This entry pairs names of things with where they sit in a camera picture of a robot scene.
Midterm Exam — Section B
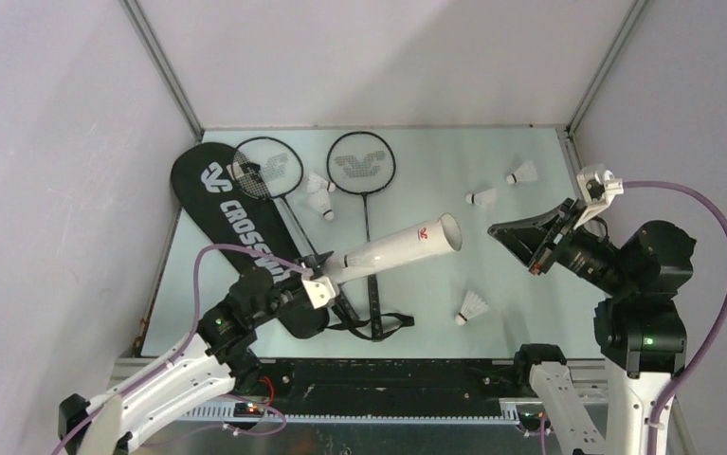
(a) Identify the white shuttlecock tube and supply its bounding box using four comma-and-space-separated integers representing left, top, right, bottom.
321, 213, 463, 284

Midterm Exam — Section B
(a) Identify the black racket bag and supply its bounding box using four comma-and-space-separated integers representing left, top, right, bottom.
170, 142, 331, 340

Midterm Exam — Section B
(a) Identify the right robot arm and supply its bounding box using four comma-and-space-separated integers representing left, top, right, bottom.
487, 199, 696, 454

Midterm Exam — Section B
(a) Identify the badminton racket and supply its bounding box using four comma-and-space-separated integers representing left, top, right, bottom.
233, 136, 364, 328
326, 130, 397, 342

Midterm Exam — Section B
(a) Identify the right badminton racket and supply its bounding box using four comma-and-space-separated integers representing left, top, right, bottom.
326, 130, 397, 342

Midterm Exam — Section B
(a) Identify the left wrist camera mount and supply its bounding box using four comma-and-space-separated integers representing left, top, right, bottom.
301, 274, 339, 309

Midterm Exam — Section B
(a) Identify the left badminton racket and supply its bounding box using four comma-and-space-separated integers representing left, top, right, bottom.
233, 136, 364, 328

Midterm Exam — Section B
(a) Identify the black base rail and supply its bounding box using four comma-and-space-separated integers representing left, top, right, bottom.
232, 343, 567, 420

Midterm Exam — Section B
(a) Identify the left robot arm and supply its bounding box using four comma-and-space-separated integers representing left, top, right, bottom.
53, 254, 337, 454

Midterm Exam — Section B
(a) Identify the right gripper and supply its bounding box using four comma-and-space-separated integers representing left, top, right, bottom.
489, 193, 632, 291

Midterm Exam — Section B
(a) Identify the shuttlecock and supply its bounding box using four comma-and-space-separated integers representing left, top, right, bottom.
307, 190, 335, 221
465, 188, 499, 209
506, 160, 538, 185
454, 291, 490, 326
305, 173, 336, 193

